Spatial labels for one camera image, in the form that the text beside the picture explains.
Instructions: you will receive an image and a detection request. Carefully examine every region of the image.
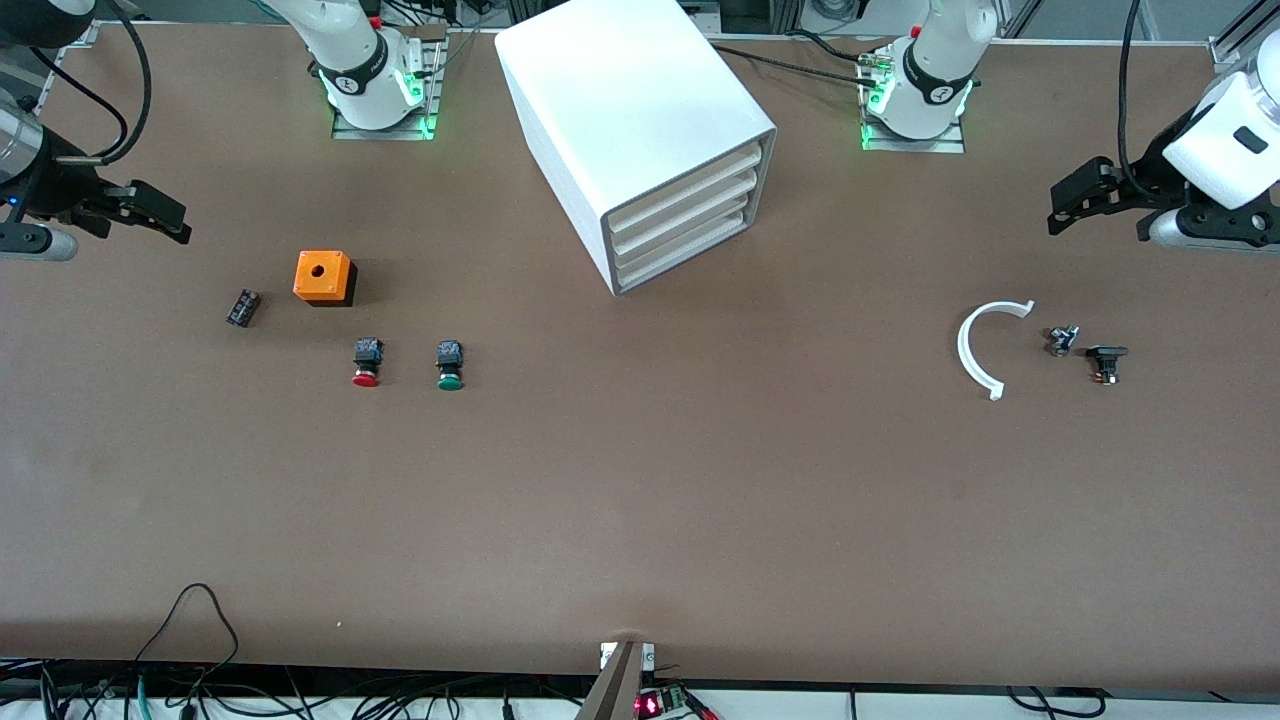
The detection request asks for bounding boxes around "white plastic half ring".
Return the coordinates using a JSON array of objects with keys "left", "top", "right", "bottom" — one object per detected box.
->
[{"left": 957, "top": 300, "right": 1036, "bottom": 402}]

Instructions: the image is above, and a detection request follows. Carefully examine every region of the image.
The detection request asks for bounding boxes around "orange button enclosure box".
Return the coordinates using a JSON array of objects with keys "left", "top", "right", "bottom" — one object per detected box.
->
[{"left": 293, "top": 250, "right": 358, "bottom": 307}]

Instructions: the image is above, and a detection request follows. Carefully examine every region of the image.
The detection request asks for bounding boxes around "white drawer cabinet housing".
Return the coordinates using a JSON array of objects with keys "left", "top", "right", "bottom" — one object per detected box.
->
[{"left": 495, "top": 0, "right": 778, "bottom": 297}]

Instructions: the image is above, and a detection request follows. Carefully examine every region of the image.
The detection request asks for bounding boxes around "black cable on table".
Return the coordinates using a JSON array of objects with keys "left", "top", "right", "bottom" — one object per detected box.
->
[{"left": 712, "top": 42, "right": 886, "bottom": 89}]

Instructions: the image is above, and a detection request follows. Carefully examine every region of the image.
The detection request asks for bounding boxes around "black looped cable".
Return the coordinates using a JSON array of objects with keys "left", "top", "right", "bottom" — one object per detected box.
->
[{"left": 135, "top": 583, "right": 241, "bottom": 691}]

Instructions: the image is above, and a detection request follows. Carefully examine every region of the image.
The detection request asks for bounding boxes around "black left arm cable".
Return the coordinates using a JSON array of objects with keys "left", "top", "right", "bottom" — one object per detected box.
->
[{"left": 1118, "top": 0, "right": 1146, "bottom": 196}]

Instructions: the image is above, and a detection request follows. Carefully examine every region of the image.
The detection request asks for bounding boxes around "circuit board with red light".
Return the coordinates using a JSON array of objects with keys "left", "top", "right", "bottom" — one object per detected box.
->
[{"left": 633, "top": 683, "right": 693, "bottom": 719}]

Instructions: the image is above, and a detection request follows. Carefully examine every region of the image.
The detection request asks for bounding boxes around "white plastic drawer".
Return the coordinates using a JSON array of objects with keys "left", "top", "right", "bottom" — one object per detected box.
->
[
  {"left": 608, "top": 140, "right": 769, "bottom": 238},
  {"left": 612, "top": 188, "right": 761, "bottom": 276},
  {"left": 610, "top": 165, "right": 766, "bottom": 258},
  {"left": 615, "top": 208, "right": 753, "bottom": 293}
]

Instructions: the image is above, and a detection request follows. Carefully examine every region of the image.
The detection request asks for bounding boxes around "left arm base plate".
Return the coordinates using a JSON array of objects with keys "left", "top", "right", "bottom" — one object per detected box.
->
[{"left": 860, "top": 45, "right": 967, "bottom": 154}]

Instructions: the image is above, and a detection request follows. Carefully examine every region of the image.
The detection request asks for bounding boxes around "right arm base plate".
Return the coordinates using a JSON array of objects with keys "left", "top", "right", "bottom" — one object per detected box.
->
[{"left": 332, "top": 25, "right": 448, "bottom": 141}]

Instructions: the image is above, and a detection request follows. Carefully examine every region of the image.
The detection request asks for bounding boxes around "grey metal mount bar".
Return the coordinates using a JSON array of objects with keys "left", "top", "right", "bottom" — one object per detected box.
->
[{"left": 575, "top": 640, "right": 646, "bottom": 720}]

